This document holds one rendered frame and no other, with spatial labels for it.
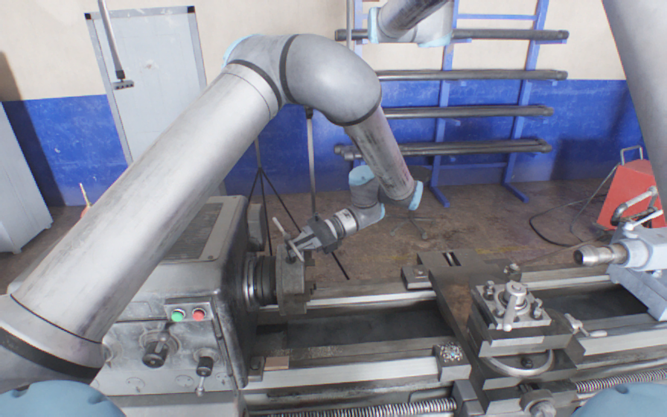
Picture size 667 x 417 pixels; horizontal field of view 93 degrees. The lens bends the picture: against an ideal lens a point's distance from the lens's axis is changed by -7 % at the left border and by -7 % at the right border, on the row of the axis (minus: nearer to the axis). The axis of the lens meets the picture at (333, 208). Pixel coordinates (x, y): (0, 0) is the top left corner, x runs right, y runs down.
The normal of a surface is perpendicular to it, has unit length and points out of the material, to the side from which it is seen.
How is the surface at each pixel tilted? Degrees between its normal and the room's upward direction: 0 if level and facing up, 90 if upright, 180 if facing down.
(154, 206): 64
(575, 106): 90
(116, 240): 52
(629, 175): 90
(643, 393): 6
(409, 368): 36
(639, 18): 87
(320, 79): 89
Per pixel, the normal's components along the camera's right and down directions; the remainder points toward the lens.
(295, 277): 0.04, -0.22
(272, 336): -0.02, -0.88
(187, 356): 0.07, 0.48
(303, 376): 0.03, -0.44
